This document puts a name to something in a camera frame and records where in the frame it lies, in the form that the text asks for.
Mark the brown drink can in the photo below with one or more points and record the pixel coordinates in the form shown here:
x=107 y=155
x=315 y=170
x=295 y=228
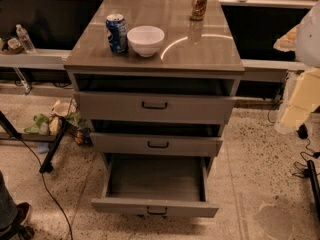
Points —
x=198 y=9

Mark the brown dish with item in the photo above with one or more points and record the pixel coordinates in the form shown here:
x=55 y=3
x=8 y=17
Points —
x=10 y=46

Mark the black stand leg right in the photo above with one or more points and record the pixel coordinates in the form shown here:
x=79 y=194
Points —
x=315 y=185

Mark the black tripod leg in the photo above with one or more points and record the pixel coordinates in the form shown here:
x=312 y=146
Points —
x=46 y=166

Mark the white bowl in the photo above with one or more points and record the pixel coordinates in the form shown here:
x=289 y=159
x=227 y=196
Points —
x=146 y=40

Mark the dark shoe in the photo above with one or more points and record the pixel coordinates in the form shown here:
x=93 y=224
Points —
x=19 y=229

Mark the grey drawer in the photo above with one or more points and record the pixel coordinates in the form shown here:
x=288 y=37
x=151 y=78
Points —
x=156 y=144
x=155 y=185
x=138 y=107

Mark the clear plastic water bottle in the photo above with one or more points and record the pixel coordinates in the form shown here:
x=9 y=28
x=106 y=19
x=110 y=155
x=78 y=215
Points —
x=25 y=39

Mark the grey drawer cabinet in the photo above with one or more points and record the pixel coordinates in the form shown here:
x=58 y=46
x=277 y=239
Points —
x=195 y=59

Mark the blue jeans leg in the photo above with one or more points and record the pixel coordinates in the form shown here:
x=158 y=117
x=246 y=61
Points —
x=8 y=209

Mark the blue soda can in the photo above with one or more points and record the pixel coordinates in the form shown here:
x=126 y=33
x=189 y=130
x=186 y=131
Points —
x=117 y=33

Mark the green and tan trash pile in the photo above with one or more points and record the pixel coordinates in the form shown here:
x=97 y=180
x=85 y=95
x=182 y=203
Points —
x=61 y=112

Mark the black power adapter with cable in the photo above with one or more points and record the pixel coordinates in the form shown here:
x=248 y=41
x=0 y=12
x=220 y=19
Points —
x=303 y=170

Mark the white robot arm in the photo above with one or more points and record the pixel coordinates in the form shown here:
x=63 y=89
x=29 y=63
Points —
x=304 y=39

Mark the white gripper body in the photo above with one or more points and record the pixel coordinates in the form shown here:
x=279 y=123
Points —
x=308 y=39

